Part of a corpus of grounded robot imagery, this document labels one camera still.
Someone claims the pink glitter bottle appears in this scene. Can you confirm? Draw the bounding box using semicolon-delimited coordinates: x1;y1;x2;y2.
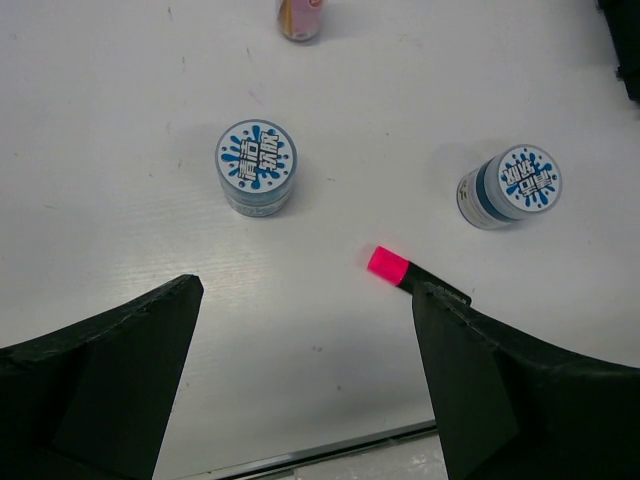
276;0;325;42

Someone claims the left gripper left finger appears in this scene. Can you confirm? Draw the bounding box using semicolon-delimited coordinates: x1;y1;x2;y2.
1;275;204;479

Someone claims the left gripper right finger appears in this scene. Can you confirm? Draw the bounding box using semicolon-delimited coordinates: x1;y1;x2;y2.
412;284;639;479

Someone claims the pink highlighter marker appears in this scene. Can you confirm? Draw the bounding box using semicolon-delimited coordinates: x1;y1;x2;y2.
367;246;472;306

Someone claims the blue glitter jar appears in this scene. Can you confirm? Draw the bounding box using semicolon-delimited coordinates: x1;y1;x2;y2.
215;119;298;217
456;144;563;230

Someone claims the black divided organizer tray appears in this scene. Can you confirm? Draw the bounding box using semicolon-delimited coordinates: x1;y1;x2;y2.
597;0;640;104

